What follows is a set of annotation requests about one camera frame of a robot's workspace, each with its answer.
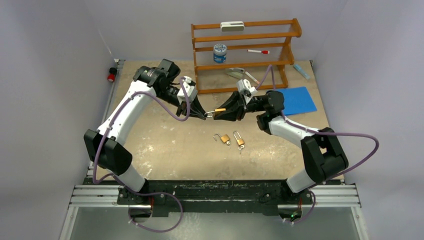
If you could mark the white red marker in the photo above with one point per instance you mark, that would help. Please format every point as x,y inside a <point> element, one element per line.
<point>265,52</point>

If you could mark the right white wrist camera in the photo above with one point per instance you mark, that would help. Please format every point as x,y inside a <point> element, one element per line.
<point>245,88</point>

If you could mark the white rectangular box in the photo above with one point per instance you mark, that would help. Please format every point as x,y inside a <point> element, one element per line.
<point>232,26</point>

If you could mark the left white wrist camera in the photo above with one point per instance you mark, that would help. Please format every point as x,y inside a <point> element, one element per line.
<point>188,90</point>

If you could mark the white pen on table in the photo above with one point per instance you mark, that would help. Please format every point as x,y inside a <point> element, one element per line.
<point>252,77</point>

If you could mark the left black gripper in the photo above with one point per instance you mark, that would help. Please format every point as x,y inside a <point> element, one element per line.
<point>196,109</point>

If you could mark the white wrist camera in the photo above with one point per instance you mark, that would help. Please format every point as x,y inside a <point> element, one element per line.
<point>245,88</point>
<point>188,90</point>

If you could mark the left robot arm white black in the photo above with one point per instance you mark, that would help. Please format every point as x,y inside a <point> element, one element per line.
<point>105,145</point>

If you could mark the long shackle brass padlock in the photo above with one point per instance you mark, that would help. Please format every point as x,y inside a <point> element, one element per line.
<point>239,140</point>

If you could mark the black base frame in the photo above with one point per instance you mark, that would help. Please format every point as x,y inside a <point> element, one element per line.
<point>215,195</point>

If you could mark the aluminium rail frame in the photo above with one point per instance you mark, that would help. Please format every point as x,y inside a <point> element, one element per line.
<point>99,195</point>

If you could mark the large brass padlock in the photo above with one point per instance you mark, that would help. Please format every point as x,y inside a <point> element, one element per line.
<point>213,113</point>

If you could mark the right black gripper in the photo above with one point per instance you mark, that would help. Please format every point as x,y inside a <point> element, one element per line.
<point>234,105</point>

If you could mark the red emergency stop button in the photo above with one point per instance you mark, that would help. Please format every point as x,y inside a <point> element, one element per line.
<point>112,72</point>

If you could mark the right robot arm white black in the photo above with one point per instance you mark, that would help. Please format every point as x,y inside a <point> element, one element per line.
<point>322,153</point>

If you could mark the key in long padlock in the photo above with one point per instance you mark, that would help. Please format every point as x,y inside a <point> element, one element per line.
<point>240,148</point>

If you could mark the blue white jar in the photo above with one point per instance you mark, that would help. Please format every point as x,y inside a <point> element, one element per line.
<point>219,53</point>

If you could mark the light blue eraser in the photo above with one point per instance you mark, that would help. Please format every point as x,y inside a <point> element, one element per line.
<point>301,71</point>

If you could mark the grey stapler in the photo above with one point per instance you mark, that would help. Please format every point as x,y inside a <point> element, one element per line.
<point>236,72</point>

